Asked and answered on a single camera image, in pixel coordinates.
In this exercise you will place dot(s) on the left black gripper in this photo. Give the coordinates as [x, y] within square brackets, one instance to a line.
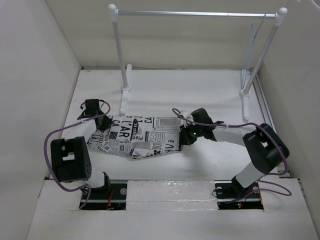
[107, 124]

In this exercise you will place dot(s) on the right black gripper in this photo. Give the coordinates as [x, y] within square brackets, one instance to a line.
[185, 139]

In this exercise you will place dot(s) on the newspaper print trousers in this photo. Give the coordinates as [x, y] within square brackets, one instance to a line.
[138, 137]

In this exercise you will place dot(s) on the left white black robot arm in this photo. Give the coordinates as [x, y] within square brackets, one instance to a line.
[67, 155]

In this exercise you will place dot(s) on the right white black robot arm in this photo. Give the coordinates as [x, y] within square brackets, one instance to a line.
[252, 151]

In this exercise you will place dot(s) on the white foam block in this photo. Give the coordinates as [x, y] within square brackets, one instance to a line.
[171, 195]

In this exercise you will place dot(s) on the white metal clothes rack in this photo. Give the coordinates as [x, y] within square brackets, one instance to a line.
[126, 70]

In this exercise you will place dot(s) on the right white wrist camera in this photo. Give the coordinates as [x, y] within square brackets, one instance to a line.
[186, 117]

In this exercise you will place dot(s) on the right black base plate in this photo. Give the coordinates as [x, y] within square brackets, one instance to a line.
[237, 200]

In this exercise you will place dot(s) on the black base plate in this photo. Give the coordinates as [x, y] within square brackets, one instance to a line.
[237, 200]
[112, 198]

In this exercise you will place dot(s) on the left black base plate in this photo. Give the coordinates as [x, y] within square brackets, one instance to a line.
[112, 198]

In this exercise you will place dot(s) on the light blue wire hanger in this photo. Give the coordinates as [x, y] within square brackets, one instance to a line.
[250, 50]

